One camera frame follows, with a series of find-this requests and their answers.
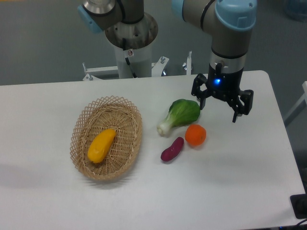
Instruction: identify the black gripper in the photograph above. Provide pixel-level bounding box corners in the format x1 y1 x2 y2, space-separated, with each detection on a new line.
191 66 254 123

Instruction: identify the yellow mango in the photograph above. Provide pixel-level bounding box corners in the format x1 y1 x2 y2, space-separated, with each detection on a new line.
87 129 116 163

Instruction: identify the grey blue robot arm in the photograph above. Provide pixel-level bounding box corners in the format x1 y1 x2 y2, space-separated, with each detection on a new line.
77 0 257 118

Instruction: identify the woven wicker basket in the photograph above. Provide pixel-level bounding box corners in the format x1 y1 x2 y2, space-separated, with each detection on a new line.
70 96 142 181

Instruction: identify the green bok choy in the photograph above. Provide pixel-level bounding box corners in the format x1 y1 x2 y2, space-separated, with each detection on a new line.
157 99 201 136

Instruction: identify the orange tangerine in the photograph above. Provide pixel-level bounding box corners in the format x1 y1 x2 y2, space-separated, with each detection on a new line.
185 124 207 146

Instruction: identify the purple sweet potato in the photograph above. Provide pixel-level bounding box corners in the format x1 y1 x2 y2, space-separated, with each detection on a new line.
160 137 184 162

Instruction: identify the black device at table edge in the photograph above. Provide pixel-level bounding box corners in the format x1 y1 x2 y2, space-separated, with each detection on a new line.
290 194 307 219

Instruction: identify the white frame at right edge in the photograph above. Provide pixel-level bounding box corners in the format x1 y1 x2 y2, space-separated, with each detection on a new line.
283 81 307 127

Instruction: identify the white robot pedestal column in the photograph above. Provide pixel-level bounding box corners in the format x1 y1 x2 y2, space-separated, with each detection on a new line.
105 12 159 79

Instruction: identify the black cable on pedestal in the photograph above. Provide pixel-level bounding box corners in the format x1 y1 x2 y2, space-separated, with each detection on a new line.
122 37 138 79

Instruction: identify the white metal base frame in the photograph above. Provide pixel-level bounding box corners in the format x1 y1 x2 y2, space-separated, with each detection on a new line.
82 51 193 81

